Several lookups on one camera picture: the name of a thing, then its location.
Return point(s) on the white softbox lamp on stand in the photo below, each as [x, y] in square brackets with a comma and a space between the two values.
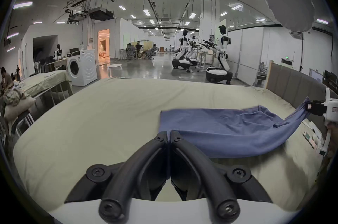
[289, 1]

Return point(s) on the person's right hand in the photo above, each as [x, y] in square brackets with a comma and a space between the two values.
[333, 130]

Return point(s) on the bed with beige sheet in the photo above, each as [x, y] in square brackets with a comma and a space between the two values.
[92, 125]

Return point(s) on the pale cards on bed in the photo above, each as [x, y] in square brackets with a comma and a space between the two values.
[311, 138]

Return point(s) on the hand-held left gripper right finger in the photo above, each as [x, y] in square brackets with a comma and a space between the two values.
[195, 164]

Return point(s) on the pile of clothes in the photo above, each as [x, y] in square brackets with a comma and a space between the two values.
[14, 101]

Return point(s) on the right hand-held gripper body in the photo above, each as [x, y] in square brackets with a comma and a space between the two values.
[331, 109]

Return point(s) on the white humanoid robot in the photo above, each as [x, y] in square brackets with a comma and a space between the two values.
[192, 55]
[181, 53]
[220, 59]

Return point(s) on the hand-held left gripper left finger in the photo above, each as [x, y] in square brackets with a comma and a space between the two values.
[142, 164]

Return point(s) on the grey padded headboard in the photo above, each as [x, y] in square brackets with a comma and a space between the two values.
[293, 82]

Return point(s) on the white washing machine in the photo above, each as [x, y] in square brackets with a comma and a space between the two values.
[80, 68]

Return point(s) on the blue cloth garment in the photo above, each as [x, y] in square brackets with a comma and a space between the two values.
[224, 130]

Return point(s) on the white round stool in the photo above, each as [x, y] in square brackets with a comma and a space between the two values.
[115, 68]

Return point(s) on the group of people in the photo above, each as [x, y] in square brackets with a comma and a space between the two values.
[141, 51]

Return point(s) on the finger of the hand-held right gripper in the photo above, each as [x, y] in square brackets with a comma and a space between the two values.
[309, 106]

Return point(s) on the table with beige sheet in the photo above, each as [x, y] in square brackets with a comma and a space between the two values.
[45, 82]

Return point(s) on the small humanoid robot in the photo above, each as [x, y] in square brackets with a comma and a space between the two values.
[58, 53]

